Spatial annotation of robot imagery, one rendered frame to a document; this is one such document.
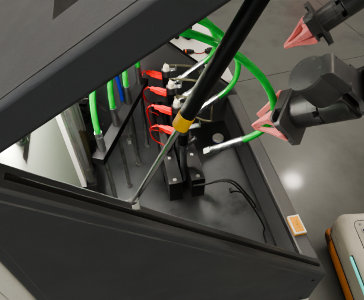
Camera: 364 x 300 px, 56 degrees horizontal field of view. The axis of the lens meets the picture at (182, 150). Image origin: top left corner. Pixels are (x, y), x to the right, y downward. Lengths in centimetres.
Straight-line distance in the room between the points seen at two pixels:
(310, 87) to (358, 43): 318
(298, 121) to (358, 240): 123
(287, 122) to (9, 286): 51
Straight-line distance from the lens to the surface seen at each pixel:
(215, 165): 115
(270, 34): 356
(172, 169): 94
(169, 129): 86
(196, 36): 59
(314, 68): 53
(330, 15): 90
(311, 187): 225
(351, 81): 55
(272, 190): 97
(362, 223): 185
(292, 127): 63
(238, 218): 104
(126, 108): 95
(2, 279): 58
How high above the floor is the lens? 172
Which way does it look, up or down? 48 degrees down
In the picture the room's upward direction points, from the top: 1 degrees counter-clockwise
